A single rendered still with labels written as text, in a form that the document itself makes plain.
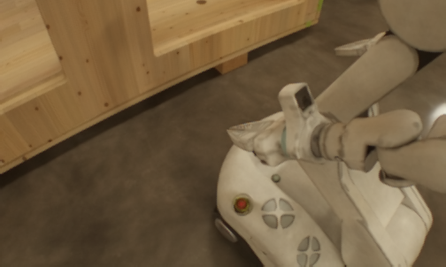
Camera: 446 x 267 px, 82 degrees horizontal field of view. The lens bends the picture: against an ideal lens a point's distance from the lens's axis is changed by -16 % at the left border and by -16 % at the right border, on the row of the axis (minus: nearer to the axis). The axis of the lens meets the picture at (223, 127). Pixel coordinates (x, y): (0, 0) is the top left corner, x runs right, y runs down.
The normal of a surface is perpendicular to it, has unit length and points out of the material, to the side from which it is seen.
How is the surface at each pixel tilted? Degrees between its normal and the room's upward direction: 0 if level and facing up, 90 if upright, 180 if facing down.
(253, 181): 0
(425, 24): 91
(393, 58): 90
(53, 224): 0
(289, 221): 0
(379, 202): 23
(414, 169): 97
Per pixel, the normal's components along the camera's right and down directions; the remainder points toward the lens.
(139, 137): 0.03, -0.62
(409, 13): -0.72, 0.53
